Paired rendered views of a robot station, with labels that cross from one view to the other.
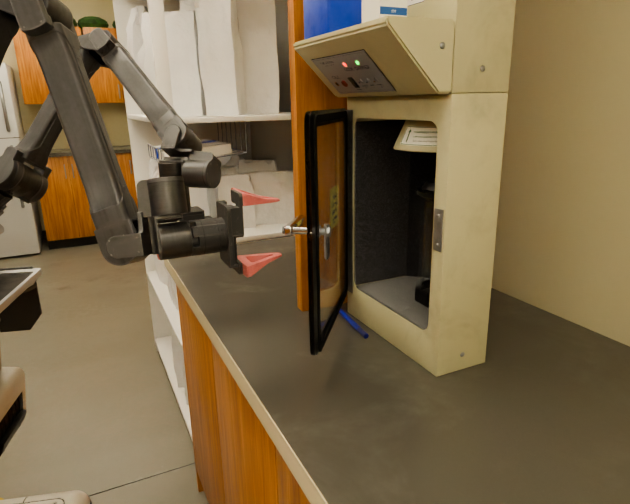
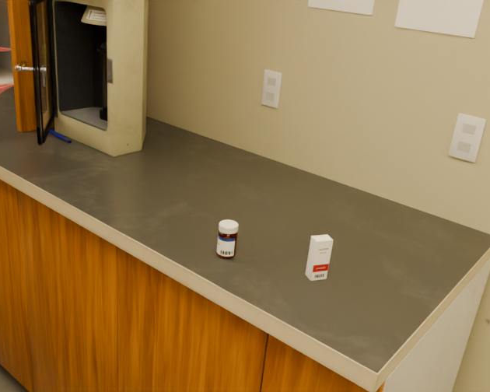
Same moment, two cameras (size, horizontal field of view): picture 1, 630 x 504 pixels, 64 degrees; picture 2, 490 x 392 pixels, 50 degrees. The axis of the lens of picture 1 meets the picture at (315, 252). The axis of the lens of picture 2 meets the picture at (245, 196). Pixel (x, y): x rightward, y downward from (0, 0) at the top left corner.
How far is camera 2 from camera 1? 0.79 m
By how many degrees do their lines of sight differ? 27
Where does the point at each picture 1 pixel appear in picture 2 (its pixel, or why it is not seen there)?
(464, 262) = (125, 89)
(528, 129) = (166, 14)
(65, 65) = not seen: outside the picture
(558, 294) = (187, 117)
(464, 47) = not seen: outside the picture
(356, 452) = (71, 183)
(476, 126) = (127, 13)
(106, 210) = not seen: outside the picture
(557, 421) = (173, 168)
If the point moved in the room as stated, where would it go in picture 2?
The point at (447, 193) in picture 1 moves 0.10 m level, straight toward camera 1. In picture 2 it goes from (113, 50) to (112, 55)
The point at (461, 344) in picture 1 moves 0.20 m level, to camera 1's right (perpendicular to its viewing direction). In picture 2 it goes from (127, 138) to (187, 135)
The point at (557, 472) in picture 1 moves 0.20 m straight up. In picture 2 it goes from (169, 182) to (171, 112)
